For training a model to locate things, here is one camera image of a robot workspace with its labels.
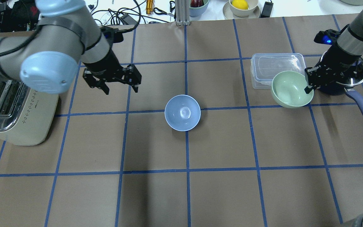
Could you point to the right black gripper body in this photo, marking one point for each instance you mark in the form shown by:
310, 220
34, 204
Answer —
341, 60

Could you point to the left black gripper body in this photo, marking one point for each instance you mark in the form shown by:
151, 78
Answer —
103, 64

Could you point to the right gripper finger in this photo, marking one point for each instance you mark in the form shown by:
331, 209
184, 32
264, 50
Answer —
308, 89

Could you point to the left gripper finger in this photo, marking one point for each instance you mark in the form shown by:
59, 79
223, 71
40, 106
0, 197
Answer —
132, 76
99, 84

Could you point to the green bowl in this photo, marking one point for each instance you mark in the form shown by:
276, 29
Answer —
287, 90

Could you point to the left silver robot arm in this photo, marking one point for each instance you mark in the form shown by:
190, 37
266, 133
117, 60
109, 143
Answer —
66, 35

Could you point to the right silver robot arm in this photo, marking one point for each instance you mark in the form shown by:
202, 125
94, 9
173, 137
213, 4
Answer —
346, 48

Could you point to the blue bowl with fruit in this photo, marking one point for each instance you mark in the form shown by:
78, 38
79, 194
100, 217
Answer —
197, 7

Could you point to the beige bowl with lemon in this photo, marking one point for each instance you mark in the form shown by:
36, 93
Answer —
239, 9

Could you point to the dark blue saucepan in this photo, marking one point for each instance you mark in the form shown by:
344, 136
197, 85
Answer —
351, 92

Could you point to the clear plastic lidded container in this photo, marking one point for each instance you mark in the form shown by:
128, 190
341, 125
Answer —
265, 66

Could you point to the cream and chrome toaster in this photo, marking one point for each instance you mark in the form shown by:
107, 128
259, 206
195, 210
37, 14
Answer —
25, 114

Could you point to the black power adapter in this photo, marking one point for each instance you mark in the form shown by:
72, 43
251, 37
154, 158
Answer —
267, 9

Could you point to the aluminium frame post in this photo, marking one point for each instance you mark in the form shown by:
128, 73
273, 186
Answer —
182, 10

